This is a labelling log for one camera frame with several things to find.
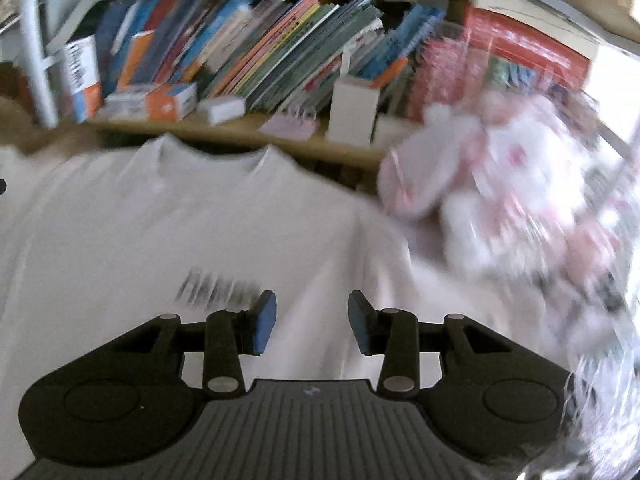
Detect cream printed T-shirt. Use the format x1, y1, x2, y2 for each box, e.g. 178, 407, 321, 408
0, 132, 441, 466

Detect orange pen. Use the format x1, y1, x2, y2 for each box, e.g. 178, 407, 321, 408
372, 57, 408, 88

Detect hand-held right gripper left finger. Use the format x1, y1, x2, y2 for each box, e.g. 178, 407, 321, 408
112, 290, 277, 396

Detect white orange toothbrush box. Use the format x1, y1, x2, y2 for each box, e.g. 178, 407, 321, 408
64, 35, 103, 123

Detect long white orange box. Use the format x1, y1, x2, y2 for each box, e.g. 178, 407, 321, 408
104, 81, 198, 122

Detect pink white plush bunny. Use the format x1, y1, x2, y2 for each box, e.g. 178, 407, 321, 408
377, 92, 626, 331

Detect white framed wooden bookshelf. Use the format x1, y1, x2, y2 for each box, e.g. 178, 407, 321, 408
0, 0, 640, 171

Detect low cream box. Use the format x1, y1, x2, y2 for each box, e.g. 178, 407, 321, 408
372, 115, 426, 148

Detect row of colourful books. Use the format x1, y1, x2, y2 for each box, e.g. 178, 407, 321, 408
92, 0, 451, 113

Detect cream pen holder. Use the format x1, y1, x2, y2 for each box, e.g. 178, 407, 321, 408
327, 75, 381, 146

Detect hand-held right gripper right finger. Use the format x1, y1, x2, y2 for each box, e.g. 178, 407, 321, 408
348, 290, 513, 396

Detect small white box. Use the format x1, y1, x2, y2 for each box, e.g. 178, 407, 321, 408
196, 96, 247, 126

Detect red printed box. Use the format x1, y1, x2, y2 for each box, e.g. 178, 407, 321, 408
462, 7, 593, 92

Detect pink notepad with clips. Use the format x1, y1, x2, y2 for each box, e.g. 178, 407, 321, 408
260, 112, 318, 141

